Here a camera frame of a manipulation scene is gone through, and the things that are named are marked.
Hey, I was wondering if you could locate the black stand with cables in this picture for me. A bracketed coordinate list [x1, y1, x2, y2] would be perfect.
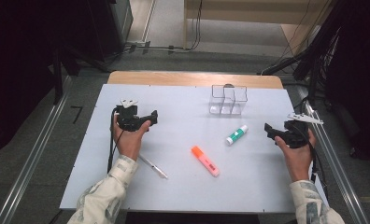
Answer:
[257, 0, 370, 108]

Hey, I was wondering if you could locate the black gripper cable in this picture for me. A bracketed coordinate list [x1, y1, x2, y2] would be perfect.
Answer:
[307, 136, 330, 200]
[107, 106, 126, 174]

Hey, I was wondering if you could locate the person's left hand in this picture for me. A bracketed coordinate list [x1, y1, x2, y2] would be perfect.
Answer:
[112, 119, 152, 161]

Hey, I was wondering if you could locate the black tripod stand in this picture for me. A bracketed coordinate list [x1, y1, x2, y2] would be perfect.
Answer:
[48, 43, 110, 105]

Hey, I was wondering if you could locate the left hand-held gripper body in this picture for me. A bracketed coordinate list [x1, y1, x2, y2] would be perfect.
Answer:
[113, 98, 144, 132]

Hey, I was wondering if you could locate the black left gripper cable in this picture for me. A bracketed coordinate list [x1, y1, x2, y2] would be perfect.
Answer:
[107, 106, 126, 174]

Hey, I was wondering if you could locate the orange and pink highlighter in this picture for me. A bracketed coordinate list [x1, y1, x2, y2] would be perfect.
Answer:
[191, 145, 221, 177]

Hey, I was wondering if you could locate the black hanging cable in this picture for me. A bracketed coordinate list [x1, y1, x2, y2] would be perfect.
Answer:
[186, 0, 204, 51]

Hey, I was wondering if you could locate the dark cabinet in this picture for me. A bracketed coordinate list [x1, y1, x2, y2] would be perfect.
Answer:
[86, 0, 135, 63]

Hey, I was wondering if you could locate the metal floor rail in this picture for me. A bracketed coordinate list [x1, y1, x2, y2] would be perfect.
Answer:
[0, 76, 73, 224]
[298, 87, 370, 224]

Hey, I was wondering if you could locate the clear plastic organizer box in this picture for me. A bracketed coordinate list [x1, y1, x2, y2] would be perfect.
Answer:
[208, 83, 249, 116]

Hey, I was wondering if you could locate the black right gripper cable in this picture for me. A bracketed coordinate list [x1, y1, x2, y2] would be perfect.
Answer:
[307, 136, 330, 200]

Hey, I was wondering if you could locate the person's right hand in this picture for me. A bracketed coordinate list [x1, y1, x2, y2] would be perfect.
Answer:
[274, 129, 317, 183]

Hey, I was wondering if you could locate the silver pen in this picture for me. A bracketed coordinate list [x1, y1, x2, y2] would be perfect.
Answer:
[138, 154, 169, 180]

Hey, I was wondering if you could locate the green and white glue stick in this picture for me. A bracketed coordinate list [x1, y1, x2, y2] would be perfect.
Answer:
[225, 124, 249, 147]

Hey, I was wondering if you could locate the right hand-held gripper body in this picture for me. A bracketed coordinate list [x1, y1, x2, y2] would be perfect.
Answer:
[281, 112, 325, 149]

